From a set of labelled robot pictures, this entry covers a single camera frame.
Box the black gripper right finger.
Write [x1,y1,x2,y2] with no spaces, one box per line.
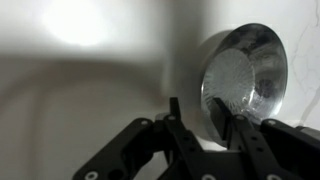
[213,97,320,180]

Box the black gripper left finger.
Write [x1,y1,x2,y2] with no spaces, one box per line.
[73,97,208,180]

